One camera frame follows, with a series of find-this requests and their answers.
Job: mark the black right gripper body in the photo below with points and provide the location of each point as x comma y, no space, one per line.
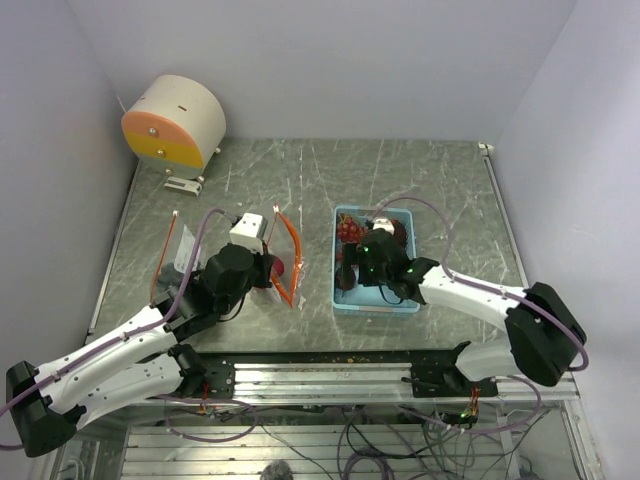
367,273

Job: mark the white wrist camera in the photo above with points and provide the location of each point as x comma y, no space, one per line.
249,232
381,223

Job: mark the magenta eggplant toy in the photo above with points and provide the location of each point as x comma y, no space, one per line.
278,267

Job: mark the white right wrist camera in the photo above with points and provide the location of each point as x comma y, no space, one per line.
381,223

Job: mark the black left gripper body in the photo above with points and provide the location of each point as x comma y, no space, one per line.
257,276

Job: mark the aluminium rail base frame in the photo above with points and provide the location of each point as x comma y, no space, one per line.
369,415

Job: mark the round pastel drawer cabinet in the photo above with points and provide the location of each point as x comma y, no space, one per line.
175,127

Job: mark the dark red round fruit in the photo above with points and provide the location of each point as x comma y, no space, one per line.
399,233

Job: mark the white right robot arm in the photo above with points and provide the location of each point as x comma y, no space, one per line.
541,338

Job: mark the clear orange-zip bag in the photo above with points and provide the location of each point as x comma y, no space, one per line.
174,257
283,240

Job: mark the light blue plastic basket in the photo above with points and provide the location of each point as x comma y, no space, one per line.
361,299

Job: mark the pink grape bunch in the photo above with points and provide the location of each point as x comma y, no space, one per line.
348,230

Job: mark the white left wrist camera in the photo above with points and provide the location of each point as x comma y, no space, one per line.
249,232

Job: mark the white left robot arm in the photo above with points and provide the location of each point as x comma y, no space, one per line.
146,356

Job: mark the white bracket block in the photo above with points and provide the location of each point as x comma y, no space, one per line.
184,186

